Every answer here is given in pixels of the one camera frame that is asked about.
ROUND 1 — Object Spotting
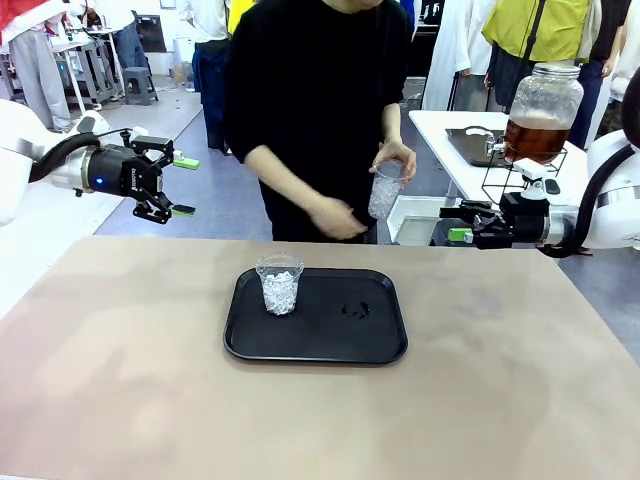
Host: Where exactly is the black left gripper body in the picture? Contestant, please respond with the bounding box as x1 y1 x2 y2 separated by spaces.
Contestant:
79 144 164 201

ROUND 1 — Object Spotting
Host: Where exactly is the grey step stool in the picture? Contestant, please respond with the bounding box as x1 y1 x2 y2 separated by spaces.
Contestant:
122 66 160 106

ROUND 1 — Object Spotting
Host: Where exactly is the short clear iced plastic cup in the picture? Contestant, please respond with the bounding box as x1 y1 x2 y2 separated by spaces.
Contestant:
255 251 305 317

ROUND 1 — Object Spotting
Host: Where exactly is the grey metal workbench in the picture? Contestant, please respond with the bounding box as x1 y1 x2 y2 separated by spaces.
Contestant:
49 27 126 109

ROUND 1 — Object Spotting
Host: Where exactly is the glass tea dispenser jar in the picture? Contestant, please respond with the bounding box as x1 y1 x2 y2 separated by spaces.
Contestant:
484 63 585 166

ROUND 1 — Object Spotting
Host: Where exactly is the large black serving tray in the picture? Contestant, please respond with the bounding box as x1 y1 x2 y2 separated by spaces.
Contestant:
223 267 409 366

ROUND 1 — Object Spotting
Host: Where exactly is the black wire dispenser stand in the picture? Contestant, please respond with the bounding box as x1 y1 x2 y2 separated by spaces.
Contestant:
481 147 569 207

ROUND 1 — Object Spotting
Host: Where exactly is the person's right hand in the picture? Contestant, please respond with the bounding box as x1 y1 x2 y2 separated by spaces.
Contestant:
309 197 370 242

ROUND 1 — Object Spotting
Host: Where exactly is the person's left forearm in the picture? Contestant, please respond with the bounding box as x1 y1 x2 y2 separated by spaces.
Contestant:
382 102 404 147

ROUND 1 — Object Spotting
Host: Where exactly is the yellow-green jacket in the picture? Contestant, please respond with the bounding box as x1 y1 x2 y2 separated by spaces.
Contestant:
481 0 594 64

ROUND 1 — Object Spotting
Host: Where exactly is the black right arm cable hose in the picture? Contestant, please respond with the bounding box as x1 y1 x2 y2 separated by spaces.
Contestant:
537 67 640 259

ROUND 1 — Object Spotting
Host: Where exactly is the person's right forearm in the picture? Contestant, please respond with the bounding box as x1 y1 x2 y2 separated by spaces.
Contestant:
244 144 329 221

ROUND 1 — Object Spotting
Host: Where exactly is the small black tray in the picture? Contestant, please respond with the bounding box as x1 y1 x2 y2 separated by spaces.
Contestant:
444 127 514 169

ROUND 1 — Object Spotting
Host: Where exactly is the bystander in grey trousers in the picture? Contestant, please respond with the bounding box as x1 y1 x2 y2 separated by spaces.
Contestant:
7 14 71 132

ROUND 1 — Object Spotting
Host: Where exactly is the person's left hand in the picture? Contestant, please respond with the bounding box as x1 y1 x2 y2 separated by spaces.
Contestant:
372 140 418 190

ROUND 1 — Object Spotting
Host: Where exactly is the person's black shirt torso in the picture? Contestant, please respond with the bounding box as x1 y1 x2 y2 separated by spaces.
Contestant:
223 0 416 245

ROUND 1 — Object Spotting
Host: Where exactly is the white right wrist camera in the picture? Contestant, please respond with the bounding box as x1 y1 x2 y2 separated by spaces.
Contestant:
513 158 560 201

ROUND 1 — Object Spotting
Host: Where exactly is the tall clear iced plastic cup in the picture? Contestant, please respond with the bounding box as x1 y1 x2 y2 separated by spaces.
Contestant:
368 159 409 220

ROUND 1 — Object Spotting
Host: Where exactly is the white side table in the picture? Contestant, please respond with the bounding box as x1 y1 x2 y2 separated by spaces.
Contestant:
408 109 590 206

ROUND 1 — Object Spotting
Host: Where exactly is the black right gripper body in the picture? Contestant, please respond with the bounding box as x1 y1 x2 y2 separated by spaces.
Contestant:
494 192 551 249

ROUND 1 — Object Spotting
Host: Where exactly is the bystander with navy apron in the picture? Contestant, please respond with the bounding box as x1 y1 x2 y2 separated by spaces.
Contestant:
177 0 234 151

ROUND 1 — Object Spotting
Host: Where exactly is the white bin with metal inside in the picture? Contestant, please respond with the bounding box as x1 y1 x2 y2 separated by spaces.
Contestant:
387 194 464 246

